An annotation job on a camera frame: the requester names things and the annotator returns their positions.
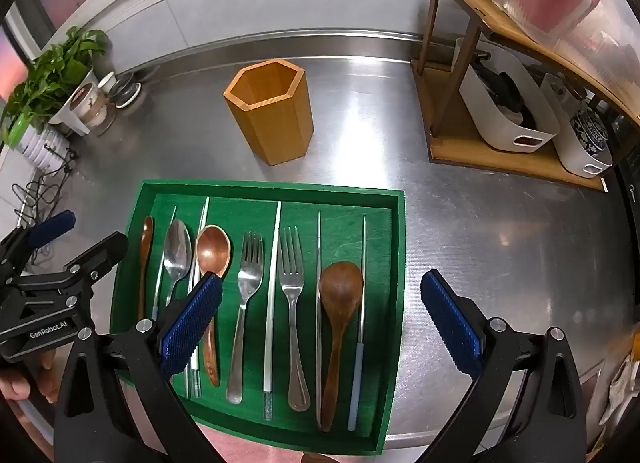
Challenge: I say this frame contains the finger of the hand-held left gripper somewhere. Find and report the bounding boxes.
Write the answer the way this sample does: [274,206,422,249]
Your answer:
[0,210,77,289]
[15,231,130,306]

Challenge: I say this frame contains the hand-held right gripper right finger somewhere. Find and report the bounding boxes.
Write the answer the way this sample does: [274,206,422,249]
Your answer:
[420,270,588,463]

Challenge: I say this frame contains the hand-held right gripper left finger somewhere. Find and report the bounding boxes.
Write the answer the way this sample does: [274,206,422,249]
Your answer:
[52,273,223,463]

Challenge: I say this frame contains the small dark wooden spoon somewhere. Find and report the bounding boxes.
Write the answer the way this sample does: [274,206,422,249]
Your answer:
[138,216,154,321]

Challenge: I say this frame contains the thin metal chopstick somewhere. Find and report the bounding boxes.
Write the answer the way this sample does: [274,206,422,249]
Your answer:
[315,211,323,430]
[151,205,178,321]

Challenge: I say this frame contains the metal fork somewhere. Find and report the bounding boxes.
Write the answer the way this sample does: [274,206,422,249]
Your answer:
[278,226,312,412]
[226,231,264,405]

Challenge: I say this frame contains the metal spoon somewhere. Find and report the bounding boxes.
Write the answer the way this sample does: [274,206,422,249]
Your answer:
[163,219,193,314]

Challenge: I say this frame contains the reddish wooden spoon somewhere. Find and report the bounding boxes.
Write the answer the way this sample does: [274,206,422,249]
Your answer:
[195,225,232,388]

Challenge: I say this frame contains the white chopstick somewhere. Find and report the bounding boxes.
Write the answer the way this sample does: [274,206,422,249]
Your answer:
[262,201,282,420]
[185,196,211,400]

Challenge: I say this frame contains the metal chopstick light blue handle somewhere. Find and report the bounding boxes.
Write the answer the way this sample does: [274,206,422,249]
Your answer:
[347,215,367,432]

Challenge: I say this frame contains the large brown wooden spoon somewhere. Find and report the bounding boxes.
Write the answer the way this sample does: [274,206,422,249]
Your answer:
[318,261,364,433]

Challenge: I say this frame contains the green wooden tray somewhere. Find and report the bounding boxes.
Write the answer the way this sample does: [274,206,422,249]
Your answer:
[109,180,406,455]

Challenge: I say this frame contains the hexagonal wooden utensil holder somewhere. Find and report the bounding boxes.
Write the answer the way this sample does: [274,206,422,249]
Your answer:
[223,59,315,166]

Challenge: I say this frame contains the person's left hand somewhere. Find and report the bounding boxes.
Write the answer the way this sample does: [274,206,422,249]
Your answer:
[0,348,58,406]

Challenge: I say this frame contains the glass jar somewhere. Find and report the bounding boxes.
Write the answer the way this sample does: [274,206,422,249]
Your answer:
[82,90,118,138]

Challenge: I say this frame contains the white patterned cup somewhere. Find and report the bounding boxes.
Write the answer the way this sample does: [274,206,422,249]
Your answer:
[50,68,103,138]

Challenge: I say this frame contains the green plant in ribbed pot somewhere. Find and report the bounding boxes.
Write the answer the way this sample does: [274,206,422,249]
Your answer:
[0,27,111,174]

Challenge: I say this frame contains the small dark bowl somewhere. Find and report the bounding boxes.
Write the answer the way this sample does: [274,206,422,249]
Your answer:
[110,72,147,108]

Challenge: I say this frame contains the white cloth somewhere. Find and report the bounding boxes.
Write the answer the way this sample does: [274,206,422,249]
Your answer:
[597,353,640,436]

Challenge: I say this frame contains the wooden shelf rack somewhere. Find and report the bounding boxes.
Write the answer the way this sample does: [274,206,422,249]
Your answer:
[411,0,640,194]

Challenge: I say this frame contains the white plastic bin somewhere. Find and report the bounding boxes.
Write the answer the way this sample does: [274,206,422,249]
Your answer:
[540,73,613,178]
[452,38,561,152]

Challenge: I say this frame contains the blue patterned bowl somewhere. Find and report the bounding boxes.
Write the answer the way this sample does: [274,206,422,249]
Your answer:
[570,108,608,154]

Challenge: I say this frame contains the black items in bin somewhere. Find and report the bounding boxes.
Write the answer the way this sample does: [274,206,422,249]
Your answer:
[470,55,538,128]

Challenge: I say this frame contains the black wire rack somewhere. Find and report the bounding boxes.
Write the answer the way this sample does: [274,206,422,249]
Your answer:
[12,143,81,254]

